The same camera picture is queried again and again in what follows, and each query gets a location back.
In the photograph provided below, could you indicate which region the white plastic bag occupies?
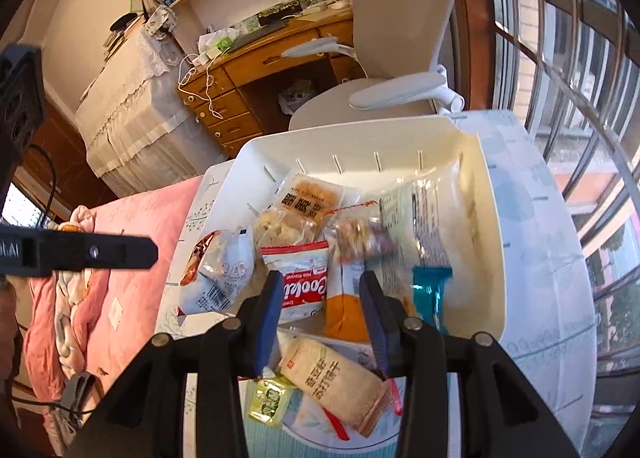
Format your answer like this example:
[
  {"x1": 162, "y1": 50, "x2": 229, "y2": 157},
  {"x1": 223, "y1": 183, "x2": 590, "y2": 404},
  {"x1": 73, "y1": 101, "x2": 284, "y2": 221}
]
[{"x1": 197, "y1": 25, "x2": 241, "y2": 59}]

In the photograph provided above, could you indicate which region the red-edged clear snack packet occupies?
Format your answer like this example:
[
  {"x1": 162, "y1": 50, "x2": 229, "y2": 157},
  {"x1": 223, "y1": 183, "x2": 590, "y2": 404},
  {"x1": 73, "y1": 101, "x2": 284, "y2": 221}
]
[{"x1": 320, "y1": 378, "x2": 406, "y2": 441}]

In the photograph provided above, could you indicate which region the red white cookie packet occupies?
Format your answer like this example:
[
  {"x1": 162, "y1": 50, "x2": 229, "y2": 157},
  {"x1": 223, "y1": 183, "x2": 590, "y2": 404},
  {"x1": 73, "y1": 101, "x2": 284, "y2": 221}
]
[{"x1": 260, "y1": 239, "x2": 331, "y2": 324}]

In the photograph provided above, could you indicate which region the large clear snack packet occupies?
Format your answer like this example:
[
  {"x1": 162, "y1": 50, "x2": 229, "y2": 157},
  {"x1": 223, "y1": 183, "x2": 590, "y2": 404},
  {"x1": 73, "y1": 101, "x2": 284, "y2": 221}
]
[{"x1": 377, "y1": 160, "x2": 481, "y2": 329}]

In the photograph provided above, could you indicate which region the pale pastry clear packet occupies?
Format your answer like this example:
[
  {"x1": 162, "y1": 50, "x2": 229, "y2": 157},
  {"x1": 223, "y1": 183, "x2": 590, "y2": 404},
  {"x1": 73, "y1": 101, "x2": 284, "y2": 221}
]
[{"x1": 272, "y1": 173, "x2": 346, "y2": 224}]

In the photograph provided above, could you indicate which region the clear rice crisp packet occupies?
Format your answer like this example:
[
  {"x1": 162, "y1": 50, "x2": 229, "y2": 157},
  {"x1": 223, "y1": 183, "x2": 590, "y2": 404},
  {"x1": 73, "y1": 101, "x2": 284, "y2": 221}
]
[{"x1": 252, "y1": 208, "x2": 318, "y2": 251}]

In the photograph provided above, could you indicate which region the clear oat cookie packet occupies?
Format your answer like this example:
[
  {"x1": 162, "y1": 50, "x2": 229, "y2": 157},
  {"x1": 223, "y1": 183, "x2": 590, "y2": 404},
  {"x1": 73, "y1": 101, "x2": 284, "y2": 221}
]
[{"x1": 325, "y1": 203, "x2": 401, "y2": 264}]

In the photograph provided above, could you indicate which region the wooden desk with drawers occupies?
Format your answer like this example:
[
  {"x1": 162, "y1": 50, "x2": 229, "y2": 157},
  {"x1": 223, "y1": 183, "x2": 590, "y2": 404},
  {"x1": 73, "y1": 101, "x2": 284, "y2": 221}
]
[{"x1": 177, "y1": 5, "x2": 361, "y2": 159}]

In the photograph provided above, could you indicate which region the crumpled plastic bag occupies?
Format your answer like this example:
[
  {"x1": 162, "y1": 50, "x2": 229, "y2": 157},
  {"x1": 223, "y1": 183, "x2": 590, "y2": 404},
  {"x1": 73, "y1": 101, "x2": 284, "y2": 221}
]
[{"x1": 277, "y1": 79, "x2": 318, "y2": 115}]

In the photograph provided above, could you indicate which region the white charging cable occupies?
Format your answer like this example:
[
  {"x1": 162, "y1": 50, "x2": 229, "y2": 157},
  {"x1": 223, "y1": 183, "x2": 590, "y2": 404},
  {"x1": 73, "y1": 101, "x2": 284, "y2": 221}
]
[{"x1": 177, "y1": 54, "x2": 226, "y2": 120}]

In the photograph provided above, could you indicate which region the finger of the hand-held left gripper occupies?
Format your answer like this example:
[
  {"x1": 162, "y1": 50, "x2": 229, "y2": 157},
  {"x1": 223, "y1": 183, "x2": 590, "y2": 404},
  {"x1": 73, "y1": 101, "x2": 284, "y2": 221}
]
[{"x1": 37, "y1": 232, "x2": 160, "y2": 273}]

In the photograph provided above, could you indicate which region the white red bun packet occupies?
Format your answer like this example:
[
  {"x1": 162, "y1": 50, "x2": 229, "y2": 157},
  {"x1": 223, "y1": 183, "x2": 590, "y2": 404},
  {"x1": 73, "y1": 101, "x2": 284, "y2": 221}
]
[{"x1": 177, "y1": 228, "x2": 256, "y2": 316}]

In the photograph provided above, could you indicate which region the black keyboard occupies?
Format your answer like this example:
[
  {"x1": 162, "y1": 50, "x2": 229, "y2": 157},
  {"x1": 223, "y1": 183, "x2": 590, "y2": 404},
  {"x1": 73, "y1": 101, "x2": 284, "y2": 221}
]
[{"x1": 227, "y1": 18, "x2": 291, "y2": 51}]

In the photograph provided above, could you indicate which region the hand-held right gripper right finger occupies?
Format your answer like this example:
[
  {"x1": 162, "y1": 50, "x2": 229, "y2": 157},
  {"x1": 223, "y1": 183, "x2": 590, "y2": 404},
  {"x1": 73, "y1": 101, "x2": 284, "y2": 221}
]
[{"x1": 358, "y1": 269, "x2": 583, "y2": 458}]

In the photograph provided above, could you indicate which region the orange white snack packet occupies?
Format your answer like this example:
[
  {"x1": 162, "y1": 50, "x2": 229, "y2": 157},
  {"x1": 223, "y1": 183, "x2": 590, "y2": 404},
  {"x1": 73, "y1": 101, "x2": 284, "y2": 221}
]
[{"x1": 324, "y1": 258, "x2": 416, "y2": 344}]

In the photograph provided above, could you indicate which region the window with metal grille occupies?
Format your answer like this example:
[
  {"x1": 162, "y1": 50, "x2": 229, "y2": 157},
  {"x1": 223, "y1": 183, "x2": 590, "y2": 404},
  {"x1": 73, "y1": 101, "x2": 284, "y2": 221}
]
[{"x1": 480, "y1": 0, "x2": 640, "y2": 389}]

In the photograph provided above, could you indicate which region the pink fluffy blanket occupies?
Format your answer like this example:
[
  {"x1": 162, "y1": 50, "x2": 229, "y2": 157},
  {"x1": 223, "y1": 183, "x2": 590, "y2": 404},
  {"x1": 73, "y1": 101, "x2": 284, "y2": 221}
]
[{"x1": 22, "y1": 175, "x2": 206, "y2": 404}]

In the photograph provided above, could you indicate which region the white lace cloth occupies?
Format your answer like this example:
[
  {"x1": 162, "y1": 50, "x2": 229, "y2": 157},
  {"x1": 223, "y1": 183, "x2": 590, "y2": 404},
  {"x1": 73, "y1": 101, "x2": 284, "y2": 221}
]
[{"x1": 75, "y1": 25, "x2": 226, "y2": 199}]

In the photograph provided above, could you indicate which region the white plastic bin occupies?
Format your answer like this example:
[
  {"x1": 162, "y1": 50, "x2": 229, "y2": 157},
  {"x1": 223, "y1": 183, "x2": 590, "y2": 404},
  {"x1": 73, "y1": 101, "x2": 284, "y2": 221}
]
[{"x1": 155, "y1": 110, "x2": 511, "y2": 344}]

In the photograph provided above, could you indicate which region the small green snack packet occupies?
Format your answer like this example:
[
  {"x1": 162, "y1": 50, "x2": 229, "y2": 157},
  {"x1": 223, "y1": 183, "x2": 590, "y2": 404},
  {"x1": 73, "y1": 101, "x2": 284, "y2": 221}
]
[{"x1": 247, "y1": 373, "x2": 298, "y2": 431}]

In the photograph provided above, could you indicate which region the blue foil snack packet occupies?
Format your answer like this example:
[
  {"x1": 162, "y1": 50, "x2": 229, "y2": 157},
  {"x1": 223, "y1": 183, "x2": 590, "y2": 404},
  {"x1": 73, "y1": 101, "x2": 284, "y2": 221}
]
[{"x1": 411, "y1": 265, "x2": 453, "y2": 331}]

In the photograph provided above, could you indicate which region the beige cracker packet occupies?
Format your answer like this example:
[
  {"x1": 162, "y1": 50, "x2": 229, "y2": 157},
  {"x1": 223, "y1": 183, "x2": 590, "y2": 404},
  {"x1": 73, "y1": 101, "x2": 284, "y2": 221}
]
[{"x1": 277, "y1": 335, "x2": 391, "y2": 439}]

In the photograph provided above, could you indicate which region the thin black cable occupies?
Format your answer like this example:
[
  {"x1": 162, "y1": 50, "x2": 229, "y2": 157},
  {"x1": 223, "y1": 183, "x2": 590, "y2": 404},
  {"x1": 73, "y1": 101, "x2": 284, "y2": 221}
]
[{"x1": 0, "y1": 143, "x2": 58, "y2": 229}]

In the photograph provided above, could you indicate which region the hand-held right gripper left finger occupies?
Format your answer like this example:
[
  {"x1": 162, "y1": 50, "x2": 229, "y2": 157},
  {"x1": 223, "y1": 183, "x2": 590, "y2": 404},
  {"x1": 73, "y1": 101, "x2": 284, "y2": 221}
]
[{"x1": 62, "y1": 269, "x2": 285, "y2": 458}]

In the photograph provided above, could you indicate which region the grey office chair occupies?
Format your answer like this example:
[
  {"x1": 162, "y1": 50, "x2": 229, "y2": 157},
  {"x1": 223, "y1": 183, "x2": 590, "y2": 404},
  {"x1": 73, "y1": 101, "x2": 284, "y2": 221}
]
[{"x1": 280, "y1": 0, "x2": 468, "y2": 134}]

